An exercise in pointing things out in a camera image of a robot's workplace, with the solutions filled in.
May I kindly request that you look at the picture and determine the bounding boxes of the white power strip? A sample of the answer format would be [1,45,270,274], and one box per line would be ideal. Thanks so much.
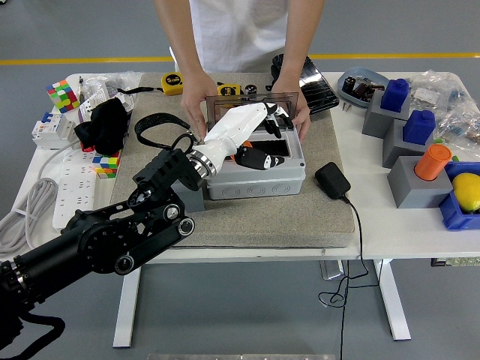
[52,148,99,232]

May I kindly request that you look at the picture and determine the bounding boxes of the small multicoloured puzzle cube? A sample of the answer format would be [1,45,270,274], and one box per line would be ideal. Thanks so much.
[92,149,123,180]

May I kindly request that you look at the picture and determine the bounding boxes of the black cloth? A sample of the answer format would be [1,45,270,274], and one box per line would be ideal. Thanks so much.
[73,99,131,155]

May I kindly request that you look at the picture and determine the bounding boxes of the grey block holder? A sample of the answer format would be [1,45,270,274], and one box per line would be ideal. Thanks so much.
[382,118,436,169]
[361,89,413,140]
[387,155,455,210]

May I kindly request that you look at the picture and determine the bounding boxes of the person's torso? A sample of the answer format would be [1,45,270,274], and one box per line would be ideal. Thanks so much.
[168,0,301,74]

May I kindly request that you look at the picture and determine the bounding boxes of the grey plastic junction box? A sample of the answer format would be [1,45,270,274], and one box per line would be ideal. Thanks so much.
[204,129,307,201]

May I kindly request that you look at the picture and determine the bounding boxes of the white socket in packaging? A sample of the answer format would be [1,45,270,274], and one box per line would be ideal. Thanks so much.
[77,93,110,123]

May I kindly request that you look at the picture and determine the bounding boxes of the yellow tape measure with strap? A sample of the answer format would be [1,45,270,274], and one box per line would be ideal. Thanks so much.
[116,73,185,98]

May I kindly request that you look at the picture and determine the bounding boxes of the dark brown capacitors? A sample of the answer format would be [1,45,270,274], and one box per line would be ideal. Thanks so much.
[354,82,376,104]

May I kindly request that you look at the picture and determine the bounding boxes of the under-table label strip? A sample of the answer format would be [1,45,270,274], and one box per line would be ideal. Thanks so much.
[430,257,480,268]

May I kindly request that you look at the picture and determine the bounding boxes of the blue plastic bin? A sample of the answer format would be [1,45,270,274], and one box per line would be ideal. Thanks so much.
[439,161,480,233]

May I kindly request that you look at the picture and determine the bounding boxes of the smoky transparent box lid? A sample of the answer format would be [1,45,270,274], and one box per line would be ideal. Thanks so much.
[205,92,300,131]

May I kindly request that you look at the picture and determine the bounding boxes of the blue-grey oval dish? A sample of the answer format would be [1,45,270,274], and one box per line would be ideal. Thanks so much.
[337,66,391,110]

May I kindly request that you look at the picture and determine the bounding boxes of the grey block with round hole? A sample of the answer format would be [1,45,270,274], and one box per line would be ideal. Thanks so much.
[174,179,206,214]

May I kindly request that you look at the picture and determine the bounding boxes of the grey-brown mat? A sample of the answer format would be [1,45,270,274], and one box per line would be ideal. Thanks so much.
[103,72,356,249]

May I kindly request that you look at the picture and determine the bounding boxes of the black power adapter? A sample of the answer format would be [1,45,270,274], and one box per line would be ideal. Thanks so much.
[314,161,353,200]

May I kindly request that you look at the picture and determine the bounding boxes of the white table leg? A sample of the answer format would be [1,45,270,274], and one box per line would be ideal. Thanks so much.
[112,263,143,348]
[373,258,413,341]

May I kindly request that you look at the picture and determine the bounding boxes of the person's right hand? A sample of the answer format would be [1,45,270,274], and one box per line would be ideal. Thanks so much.
[179,70,219,138]

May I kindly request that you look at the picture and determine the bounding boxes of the large multicoloured puzzle cube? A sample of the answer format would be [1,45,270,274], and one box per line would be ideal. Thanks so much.
[46,79,82,113]

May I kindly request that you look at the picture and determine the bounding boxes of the green plastic piece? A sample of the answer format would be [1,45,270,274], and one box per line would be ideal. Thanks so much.
[433,137,462,163]

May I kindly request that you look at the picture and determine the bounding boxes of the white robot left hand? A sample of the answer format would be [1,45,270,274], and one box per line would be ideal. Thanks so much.
[200,100,294,170]

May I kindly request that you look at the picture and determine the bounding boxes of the white circuit breaker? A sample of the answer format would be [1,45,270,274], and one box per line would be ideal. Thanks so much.
[31,111,79,151]

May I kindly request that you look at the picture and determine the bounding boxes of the black glossy foot pedal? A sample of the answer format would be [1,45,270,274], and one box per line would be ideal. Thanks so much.
[271,53,341,116]

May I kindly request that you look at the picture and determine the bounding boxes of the blue plastic block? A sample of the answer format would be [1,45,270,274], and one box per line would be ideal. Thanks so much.
[380,78,411,113]
[403,109,437,146]

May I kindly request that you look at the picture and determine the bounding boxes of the black adapter cord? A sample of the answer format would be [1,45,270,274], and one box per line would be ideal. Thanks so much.
[318,194,371,360]

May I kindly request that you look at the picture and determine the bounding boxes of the person's left hand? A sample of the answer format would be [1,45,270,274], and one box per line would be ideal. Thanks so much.
[270,73,312,138]

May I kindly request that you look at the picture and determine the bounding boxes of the clear bag of white parts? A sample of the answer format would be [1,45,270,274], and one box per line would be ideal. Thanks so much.
[82,70,144,113]

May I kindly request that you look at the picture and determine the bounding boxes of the silver under-table control box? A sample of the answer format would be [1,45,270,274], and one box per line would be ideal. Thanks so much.
[319,259,345,281]

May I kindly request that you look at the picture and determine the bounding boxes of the yellow lemon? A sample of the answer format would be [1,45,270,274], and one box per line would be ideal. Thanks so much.
[451,173,480,215]

